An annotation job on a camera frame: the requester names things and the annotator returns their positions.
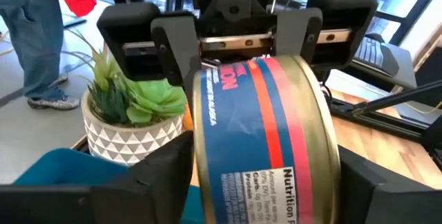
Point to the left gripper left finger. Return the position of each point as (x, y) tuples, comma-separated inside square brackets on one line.
[(103, 206)]

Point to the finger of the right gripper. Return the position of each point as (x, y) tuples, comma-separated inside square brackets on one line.
[(176, 44), (297, 30)]

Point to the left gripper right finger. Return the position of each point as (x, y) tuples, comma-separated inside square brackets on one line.
[(386, 203)]

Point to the gold tin can blue label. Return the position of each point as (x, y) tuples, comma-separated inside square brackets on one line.
[(248, 141)]

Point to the teal plastic tray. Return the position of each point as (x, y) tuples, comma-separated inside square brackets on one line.
[(69, 168)]

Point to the potted succulent white pot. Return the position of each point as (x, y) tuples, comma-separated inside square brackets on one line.
[(131, 141)]

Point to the black laptop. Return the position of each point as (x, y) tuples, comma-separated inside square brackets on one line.
[(374, 53)]

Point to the person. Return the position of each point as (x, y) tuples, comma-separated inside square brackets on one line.
[(31, 44)]

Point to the black aluminium table frame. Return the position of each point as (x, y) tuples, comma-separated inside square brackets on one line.
[(380, 118)]

